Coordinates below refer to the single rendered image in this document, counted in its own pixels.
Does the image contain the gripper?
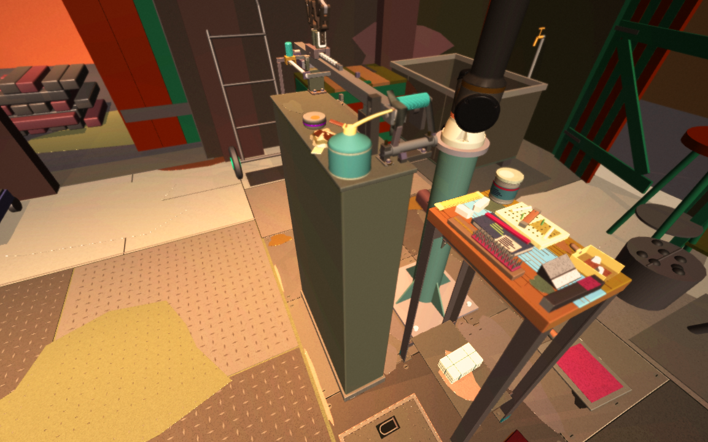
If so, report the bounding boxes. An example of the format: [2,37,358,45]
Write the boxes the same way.
[305,0,332,48]

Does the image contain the grey scale beam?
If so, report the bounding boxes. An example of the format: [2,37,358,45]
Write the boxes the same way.
[276,52,394,110]

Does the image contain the olive beam scale cabinet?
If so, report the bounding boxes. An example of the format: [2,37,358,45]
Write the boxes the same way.
[270,91,438,401]

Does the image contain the grey hand truck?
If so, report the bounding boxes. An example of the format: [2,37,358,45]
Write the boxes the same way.
[206,0,281,180]

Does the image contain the teal oil can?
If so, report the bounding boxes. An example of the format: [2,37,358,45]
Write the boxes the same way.
[327,109,395,180]

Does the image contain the red and green door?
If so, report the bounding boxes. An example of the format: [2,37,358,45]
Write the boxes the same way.
[61,0,202,152]

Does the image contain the grey hopper bin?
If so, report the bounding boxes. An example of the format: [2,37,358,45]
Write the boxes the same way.
[390,53,548,168]

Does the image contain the yellow brush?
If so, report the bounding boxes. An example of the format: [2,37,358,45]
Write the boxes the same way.
[433,191,483,211]

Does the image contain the orange tap on pipe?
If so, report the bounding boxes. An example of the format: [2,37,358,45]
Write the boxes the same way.
[526,27,547,79]

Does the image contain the white and teal tub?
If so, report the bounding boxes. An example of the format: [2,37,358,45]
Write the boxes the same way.
[491,168,524,204]

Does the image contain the dark notebook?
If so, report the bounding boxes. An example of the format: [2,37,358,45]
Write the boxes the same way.
[471,212,534,256]

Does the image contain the stack of red and grey bricks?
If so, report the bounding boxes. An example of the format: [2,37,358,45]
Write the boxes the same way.
[0,63,109,136]

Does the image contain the cream perforated tray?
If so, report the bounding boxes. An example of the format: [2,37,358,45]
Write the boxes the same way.
[494,202,570,249]

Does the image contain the light blue paper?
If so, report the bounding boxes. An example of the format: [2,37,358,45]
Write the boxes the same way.
[519,247,558,273]

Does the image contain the grey sanding block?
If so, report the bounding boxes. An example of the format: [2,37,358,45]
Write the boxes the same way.
[540,254,585,290]

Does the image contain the orange work table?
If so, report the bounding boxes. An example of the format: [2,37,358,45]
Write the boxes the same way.
[398,190,632,442]

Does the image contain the white box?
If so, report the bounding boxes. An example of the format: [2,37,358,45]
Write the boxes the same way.
[437,342,484,385]

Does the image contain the yellow parts tray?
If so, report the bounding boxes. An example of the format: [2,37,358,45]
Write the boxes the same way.
[569,245,626,281]

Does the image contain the dark flat bar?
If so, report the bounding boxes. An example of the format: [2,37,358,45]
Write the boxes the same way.
[540,281,604,312]

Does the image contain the floor hatch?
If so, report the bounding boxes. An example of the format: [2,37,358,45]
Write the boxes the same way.
[337,393,443,442]

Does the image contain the red stool with green legs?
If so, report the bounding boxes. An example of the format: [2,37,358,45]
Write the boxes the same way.
[605,126,708,249]

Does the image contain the dark round weight with holes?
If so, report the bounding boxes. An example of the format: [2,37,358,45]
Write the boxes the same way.
[613,236,708,311]

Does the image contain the red floor mat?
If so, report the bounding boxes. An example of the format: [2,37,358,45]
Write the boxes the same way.
[553,341,632,410]

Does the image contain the teal ribbed lock handle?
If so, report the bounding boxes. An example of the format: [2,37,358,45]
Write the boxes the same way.
[398,91,434,112]

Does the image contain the grey beam stand frame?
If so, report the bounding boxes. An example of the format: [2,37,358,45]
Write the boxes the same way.
[379,106,439,166]

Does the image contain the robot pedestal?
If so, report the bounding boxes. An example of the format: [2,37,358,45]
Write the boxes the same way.
[393,142,491,332]

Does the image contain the red wire brush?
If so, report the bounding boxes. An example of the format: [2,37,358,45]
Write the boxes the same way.
[471,230,524,273]

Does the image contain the green steel stair frame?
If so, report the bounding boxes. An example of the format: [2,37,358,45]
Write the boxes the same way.
[552,0,708,193]

